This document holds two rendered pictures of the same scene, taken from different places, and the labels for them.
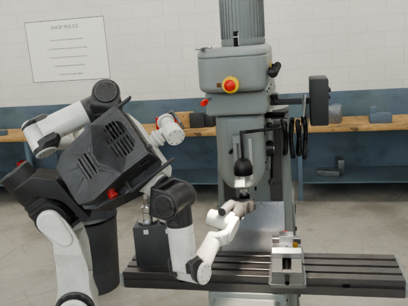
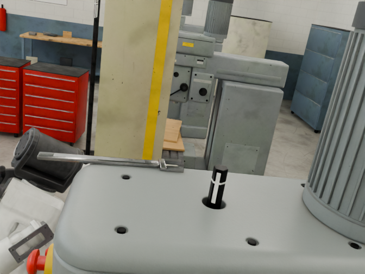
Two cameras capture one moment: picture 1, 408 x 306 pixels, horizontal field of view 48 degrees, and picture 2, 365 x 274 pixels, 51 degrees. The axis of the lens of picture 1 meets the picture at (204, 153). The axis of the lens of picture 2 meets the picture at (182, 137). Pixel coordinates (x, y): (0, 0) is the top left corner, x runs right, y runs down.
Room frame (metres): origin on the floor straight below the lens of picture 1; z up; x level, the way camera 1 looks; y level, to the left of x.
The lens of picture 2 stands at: (1.63, -0.62, 2.17)
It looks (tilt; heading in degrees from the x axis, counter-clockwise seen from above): 20 degrees down; 69
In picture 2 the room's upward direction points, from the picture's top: 9 degrees clockwise
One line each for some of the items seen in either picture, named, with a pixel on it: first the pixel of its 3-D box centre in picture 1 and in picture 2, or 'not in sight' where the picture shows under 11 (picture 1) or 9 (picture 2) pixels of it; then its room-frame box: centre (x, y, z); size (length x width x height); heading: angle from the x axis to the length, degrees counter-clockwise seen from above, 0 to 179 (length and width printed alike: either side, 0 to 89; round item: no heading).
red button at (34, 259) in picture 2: (229, 85); (38, 262); (1.63, -0.11, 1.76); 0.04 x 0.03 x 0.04; 78
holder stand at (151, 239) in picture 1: (160, 239); not in sight; (1.97, 0.23, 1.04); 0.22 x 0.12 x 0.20; 85
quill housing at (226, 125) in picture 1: (242, 147); not in sight; (1.88, -0.16, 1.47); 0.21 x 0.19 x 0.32; 78
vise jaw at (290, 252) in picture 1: (286, 251); not in sight; (1.78, -0.32, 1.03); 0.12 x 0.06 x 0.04; 79
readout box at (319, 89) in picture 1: (319, 99); not in sight; (2.10, -0.55, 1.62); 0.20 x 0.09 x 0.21; 168
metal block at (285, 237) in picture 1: (286, 240); not in sight; (1.84, -0.33, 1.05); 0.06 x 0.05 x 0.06; 79
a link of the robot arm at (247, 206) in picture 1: (237, 209); not in sight; (1.79, -0.12, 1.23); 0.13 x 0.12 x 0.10; 63
